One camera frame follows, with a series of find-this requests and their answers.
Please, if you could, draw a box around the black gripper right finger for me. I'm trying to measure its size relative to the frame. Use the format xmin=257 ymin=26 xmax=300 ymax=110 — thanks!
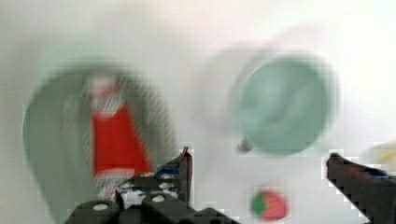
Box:
xmin=326 ymin=153 xmax=396 ymax=224

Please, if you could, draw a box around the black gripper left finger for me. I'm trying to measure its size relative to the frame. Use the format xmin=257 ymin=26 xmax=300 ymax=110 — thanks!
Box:
xmin=64 ymin=147 xmax=240 ymax=224

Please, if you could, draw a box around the red ketchup bottle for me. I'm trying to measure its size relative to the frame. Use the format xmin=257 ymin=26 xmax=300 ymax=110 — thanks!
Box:
xmin=88 ymin=76 xmax=151 ymax=200

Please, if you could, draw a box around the green strainer basket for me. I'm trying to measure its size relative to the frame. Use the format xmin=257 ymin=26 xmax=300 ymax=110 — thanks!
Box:
xmin=21 ymin=59 xmax=179 ymax=224

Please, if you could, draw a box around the banana peel toy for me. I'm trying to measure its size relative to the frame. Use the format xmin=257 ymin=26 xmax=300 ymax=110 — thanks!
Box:
xmin=365 ymin=142 xmax=396 ymax=175

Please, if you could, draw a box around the left strawberry toy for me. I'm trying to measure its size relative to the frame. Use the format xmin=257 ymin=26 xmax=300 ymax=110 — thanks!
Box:
xmin=250 ymin=189 xmax=288 ymax=221

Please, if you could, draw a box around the green cup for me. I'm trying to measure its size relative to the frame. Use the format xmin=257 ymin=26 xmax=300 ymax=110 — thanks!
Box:
xmin=230 ymin=54 xmax=338 ymax=157

